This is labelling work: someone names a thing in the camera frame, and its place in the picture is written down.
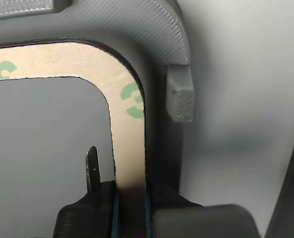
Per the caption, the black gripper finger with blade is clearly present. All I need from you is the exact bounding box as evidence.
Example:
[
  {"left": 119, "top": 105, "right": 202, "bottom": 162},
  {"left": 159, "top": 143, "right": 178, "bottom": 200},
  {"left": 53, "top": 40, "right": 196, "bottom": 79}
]
[{"left": 51, "top": 145, "right": 120, "bottom": 238}]

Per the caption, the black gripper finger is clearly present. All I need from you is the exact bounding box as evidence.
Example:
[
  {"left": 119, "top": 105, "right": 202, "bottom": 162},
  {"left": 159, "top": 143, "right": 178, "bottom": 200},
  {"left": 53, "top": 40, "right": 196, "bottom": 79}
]
[{"left": 145, "top": 182, "right": 258, "bottom": 238}]

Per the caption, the black foam frame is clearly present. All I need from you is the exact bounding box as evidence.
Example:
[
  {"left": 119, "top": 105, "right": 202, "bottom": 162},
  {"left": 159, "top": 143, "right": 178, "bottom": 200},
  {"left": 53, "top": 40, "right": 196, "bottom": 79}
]
[{"left": 0, "top": 37, "right": 148, "bottom": 196}]

